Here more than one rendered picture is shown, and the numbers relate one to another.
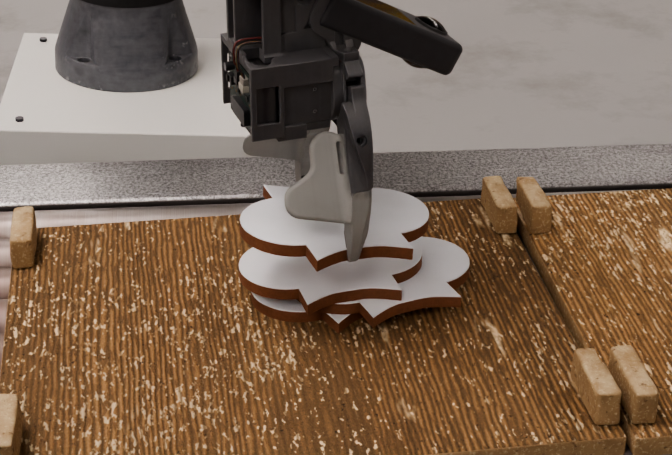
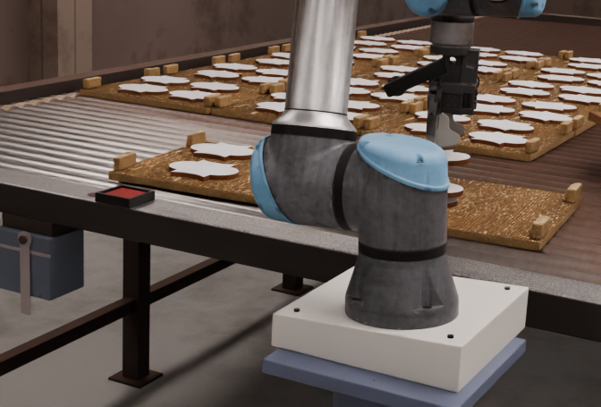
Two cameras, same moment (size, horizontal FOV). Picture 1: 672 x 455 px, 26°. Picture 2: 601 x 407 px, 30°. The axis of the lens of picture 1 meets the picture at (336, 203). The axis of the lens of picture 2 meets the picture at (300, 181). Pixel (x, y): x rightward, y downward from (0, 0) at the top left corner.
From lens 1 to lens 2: 2.86 m
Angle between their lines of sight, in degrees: 128
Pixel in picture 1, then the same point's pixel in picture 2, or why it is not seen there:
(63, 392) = (546, 204)
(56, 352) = (544, 211)
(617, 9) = not seen: outside the picture
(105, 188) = (476, 265)
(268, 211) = (455, 157)
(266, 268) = (452, 187)
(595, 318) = not seen: hidden behind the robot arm
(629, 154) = (198, 216)
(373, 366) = not seen: hidden behind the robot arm
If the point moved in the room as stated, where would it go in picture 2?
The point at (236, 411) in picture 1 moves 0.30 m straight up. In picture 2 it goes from (490, 190) to (504, 30)
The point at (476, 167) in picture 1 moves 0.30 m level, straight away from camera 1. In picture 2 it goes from (278, 229) to (147, 268)
